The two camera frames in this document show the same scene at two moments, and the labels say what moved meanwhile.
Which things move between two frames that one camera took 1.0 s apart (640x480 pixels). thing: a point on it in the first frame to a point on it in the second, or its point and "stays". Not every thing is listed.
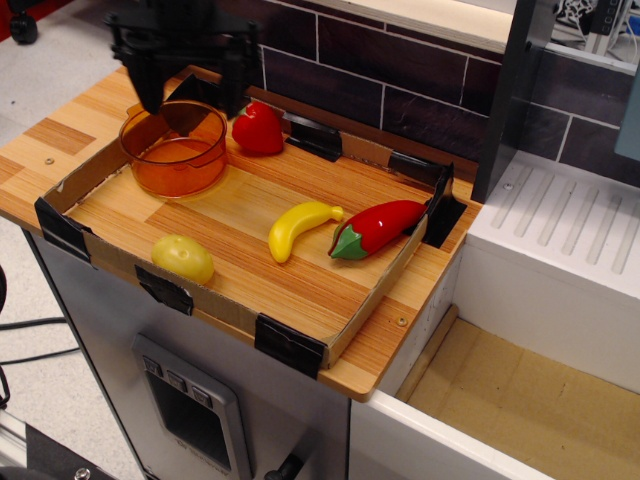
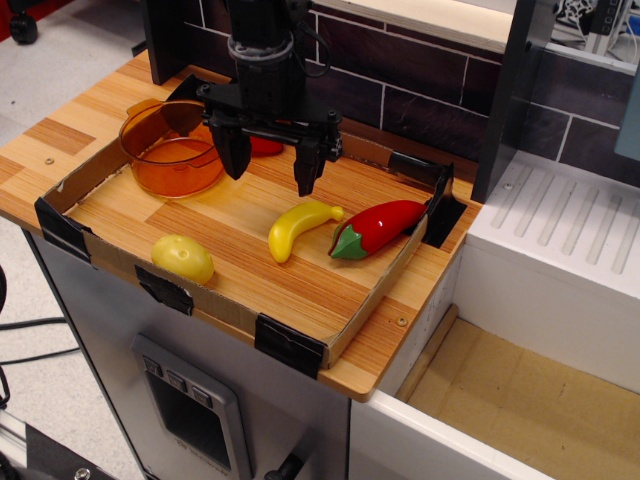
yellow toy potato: x=183 y=257 stays
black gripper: x=156 y=38 to x=269 y=99
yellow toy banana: x=291 y=222 stays
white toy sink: x=524 y=363 stays
